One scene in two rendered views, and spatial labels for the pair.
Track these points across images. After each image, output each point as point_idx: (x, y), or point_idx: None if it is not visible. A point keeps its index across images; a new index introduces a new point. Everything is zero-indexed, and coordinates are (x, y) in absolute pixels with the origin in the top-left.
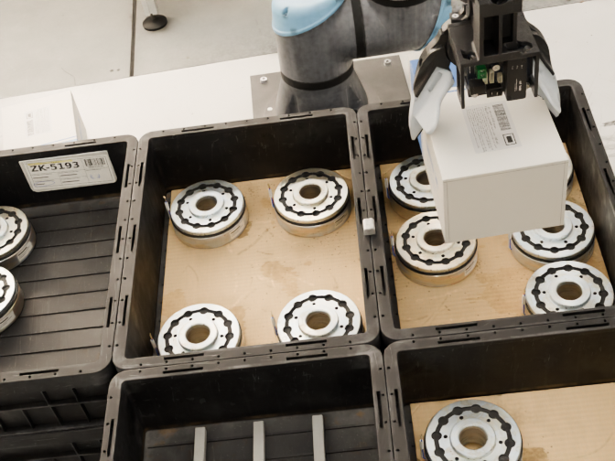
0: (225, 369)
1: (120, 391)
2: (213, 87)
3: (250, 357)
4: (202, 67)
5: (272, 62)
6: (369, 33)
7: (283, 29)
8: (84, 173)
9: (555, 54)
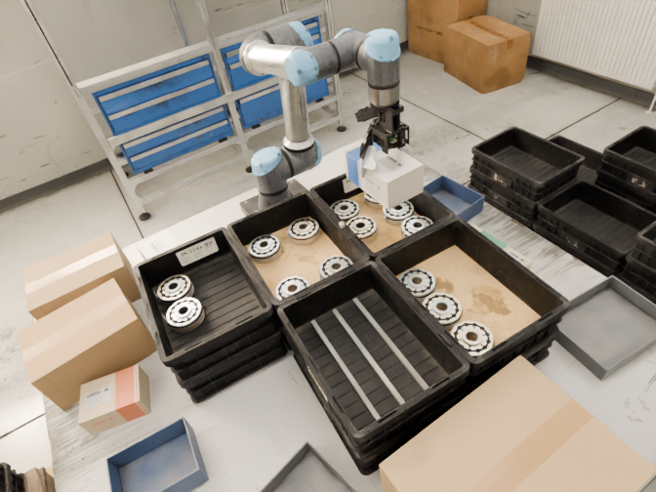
0: (320, 289)
1: (283, 312)
2: (222, 213)
3: (327, 281)
4: (212, 207)
5: (241, 197)
6: (294, 165)
7: (261, 173)
8: (204, 250)
9: None
